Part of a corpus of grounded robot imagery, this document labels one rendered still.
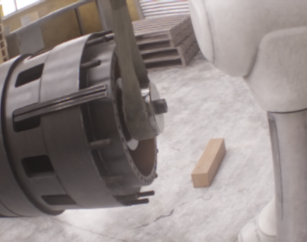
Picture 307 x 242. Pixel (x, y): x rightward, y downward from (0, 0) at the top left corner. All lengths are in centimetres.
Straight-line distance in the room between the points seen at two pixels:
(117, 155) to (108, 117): 9
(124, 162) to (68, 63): 28
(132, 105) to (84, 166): 22
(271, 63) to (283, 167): 13
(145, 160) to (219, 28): 97
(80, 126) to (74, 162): 9
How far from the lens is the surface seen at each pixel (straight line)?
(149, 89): 115
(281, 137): 45
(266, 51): 39
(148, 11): 748
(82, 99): 97
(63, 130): 100
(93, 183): 105
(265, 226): 81
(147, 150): 135
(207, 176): 234
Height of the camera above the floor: 126
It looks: 22 degrees down
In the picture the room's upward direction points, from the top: 16 degrees counter-clockwise
